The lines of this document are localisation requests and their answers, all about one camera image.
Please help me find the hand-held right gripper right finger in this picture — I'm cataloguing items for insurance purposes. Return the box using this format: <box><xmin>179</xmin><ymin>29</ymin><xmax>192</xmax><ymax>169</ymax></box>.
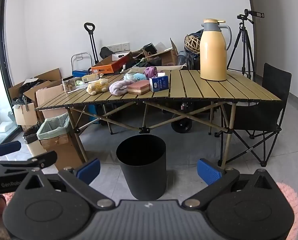
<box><xmin>181</xmin><ymin>158</ymin><xmax>281</xmax><ymax>208</ymax></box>

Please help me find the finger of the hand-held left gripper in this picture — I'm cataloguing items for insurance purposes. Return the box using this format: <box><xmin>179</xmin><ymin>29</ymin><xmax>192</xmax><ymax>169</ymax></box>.
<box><xmin>0</xmin><ymin>141</ymin><xmax>22</xmax><ymax>162</ymax></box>
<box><xmin>0</xmin><ymin>151</ymin><xmax>57</xmax><ymax>172</ymax></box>

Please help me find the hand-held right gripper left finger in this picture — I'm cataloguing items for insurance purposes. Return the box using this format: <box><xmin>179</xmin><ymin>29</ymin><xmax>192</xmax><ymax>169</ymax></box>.
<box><xmin>16</xmin><ymin>158</ymin><xmax>115</xmax><ymax>208</ymax></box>

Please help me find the black round waste bin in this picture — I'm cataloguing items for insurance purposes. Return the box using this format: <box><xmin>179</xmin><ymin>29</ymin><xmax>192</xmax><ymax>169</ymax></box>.
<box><xmin>116</xmin><ymin>134</ymin><xmax>167</xmax><ymax>201</ymax></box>

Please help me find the yellow and white plush toy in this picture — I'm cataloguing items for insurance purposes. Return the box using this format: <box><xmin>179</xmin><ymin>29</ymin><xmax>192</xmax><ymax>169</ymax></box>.
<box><xmin>86</xmin><ymin>78</ymin><xmax>110</xmax><ymax>96</ymax></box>

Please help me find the lavender knot plush cushion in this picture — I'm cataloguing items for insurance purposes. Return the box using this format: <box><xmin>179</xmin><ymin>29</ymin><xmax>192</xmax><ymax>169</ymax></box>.
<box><xmin>109</xmin><ymin>80</ymin><xmax>132</xmax><ymax>97</ymax></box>

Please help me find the pink rectangular box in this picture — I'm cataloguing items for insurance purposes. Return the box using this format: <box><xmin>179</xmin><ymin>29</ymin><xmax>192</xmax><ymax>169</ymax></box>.
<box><xmin>127</xmin><ymin>81</ymin><xmax>151</xmax><ymax>95</ymax></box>

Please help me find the blue and white tissue box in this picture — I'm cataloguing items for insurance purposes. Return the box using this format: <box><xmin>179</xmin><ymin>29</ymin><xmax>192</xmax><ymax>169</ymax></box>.
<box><xmin>149</xmin><ymin>72</ymin><xmax>169</xmax><ymax>93</ymax></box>

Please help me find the light blue plush toy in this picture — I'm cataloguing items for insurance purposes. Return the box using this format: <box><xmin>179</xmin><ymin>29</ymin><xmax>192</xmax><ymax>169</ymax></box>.
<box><xmin>133</xmin><ymin>72</ymin><xmax>149</xmax><ymax>81</ymax></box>

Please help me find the cardboard box with green liner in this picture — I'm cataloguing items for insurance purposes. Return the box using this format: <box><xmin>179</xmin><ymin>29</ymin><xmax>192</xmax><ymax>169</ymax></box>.
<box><xmin>36</xmin><ymin>112</ymin><xmax>84</xmax><ymax>172</ymax></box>

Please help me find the white foam block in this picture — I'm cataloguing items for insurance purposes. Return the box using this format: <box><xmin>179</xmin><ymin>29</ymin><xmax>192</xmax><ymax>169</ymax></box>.
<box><xmin>0</xmin><ymin>121</ymin><xmax>15</xmax><ymax>133</ymax></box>

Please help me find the black lined waste basket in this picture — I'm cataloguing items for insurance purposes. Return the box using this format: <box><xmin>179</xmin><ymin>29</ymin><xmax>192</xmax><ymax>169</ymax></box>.
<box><xmin>22</xmin><ymin>122</ymin><xmax>47</xmax><ymax>156</ymax></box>

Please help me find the cardboard box with corrugated flap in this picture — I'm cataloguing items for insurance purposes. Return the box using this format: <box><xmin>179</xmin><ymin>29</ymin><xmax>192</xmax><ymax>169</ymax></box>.
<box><xmin>35</xmin><ymin>85</ymin><xmax>65</xmax><ymax>122</ymax></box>

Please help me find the clear jar of brown snacks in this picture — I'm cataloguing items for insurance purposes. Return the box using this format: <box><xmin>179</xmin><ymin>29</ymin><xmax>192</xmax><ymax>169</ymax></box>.
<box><xmin>62</xmin><ymin>76</ymin><xmax>77</xmax><ymax>94</ymax></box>

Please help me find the printed paper sheet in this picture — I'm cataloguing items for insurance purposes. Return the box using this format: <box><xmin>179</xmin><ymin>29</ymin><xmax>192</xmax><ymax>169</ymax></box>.
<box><xmin>69</xmin><ymin>84</ymin><xmax>89</xmax><ymax>92</ymax></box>

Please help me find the large open cardboard box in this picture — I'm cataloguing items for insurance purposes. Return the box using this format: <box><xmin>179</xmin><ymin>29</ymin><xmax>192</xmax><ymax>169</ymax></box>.
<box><xmin>8</xmin><ymin>68</ymin><xmax>64</xmax><ymax>126</ymax></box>

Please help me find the tan slatted folding table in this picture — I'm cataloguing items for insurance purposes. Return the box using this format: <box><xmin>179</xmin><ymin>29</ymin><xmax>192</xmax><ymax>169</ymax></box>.
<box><xmin>34</xmin><ymin>69</ymin><xmax>282</xmax><ymax>168</ymax></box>

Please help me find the pale yellow carton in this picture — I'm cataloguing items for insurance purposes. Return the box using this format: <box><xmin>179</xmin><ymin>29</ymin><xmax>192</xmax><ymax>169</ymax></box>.
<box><xmin>82</xmin><ymin>73</ymin><xmax>103</xmax><ymax>83</ymax></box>

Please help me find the black folding chair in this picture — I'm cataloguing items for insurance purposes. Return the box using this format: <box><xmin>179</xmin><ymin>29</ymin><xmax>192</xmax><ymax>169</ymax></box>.
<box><xmin>214</xmin><ymin>62</ymin><xmax>292</xmax><ymax>167</ymax></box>

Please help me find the orange cardboard tray box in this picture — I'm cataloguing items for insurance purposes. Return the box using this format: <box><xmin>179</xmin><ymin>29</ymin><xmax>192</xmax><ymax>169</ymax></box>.
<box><xmin>91</xmin><ymin>52</ymin><xmax>132</xmax><ymax>75</ymax></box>

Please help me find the yellow thermos jug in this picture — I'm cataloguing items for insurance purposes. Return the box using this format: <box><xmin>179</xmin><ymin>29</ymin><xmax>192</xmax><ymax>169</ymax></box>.
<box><xmin>200</xmin><ymin>19</ymin><xmax>233</xmax><ymax>82</ymax></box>

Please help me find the grey blue water bottle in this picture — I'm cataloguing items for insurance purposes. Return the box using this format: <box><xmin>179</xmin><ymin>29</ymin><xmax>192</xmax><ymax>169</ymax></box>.
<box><xmin>178</xmin><ymin>51</ymin><xmax>189</xmax><ymax>67</ymax></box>

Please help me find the black cloth bag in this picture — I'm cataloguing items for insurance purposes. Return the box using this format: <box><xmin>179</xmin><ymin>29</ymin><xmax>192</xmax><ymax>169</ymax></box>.
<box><xmin>99</xmin><ymin>47</ymin><xmax>116</xmax><ymax>59</ymax></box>

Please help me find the small brown cardboard box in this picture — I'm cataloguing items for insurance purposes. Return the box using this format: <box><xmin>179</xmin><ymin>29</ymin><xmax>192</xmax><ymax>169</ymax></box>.
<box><xmin>142</xmin><ymin>38</ymin><xmax>179</xmax><ymax>67</ymax></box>

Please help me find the rattan ball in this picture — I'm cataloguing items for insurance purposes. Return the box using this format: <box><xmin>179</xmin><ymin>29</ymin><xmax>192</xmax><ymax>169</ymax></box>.
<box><xmin>185</xmin><ymin>35</ymin><xmax>202</xmax><ymax>54</ymax></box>

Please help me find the black sliding door frame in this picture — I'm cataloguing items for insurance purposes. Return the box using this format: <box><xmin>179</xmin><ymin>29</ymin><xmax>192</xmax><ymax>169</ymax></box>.
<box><xmin>0</xmin><ymin>0</ymin><xmax>17</xmax><ymax>147</ymax></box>

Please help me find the silver tube frame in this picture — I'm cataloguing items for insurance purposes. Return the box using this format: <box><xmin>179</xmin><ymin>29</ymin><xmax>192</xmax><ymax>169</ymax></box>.
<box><xmin>71</xmin><ymin>52</ymin><xmax>92</xmax><ymax>71</ymax></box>

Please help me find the black pull handle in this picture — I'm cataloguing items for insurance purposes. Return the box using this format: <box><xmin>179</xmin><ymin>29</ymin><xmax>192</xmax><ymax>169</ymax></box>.
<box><xmin>83</xmin><ymin>22</ymin><xmax>100</xmax><ymax>65</ymax></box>

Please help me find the black camera tripod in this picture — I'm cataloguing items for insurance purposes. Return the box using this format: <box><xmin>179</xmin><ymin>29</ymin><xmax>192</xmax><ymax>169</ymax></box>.
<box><xmin>226</xmin><ymin>8</ymin><xmax>266</xmax><ymax>82</ymax></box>

